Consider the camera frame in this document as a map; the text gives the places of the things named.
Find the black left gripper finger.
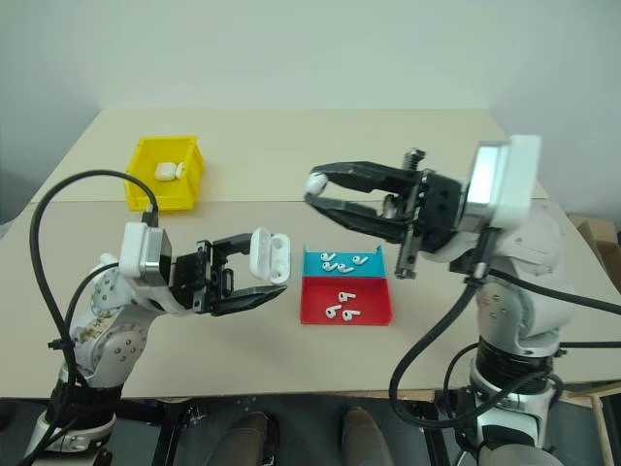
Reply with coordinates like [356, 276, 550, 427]
[212, 284, 290, 317]
[212, 234, 254, 259]

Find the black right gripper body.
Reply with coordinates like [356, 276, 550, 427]
[395, 149, 470, 282]

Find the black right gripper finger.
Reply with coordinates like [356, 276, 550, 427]
[303, 191, 412, 245]
[309, 160, 419, 196]

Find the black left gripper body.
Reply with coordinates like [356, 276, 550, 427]
[169, 240, 239, 316]

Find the yellow plastic bin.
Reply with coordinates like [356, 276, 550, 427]
[124, 135, 206, 214]

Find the blue plastic tray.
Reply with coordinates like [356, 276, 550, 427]
[301, 244, 388, 280]

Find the red plastic tray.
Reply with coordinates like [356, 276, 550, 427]
[299, 275, 396, 326]

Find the brown cardboard box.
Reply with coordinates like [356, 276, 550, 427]
[567, 212, 621, 298]

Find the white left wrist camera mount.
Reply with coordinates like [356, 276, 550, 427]
[118, 221, 174, 292]

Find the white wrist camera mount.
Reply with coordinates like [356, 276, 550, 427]
[464, 134, 542, 230]
[118, 221, 174, 292]

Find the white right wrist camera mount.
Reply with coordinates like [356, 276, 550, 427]
[464, 134, 542, 230]

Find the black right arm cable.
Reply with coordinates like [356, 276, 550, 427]
[389, 227, 564, 429]

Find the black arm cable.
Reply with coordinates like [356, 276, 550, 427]
[21, 169, 162, 466]
[389, 227, 564, 429]

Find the black metal stand frame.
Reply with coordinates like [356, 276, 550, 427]
[109, 387, 486, 466]

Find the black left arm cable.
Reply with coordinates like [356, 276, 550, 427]
[21, 169, 162, 466]

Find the thick black cable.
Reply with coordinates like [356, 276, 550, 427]
[489, 269, 621, 315]

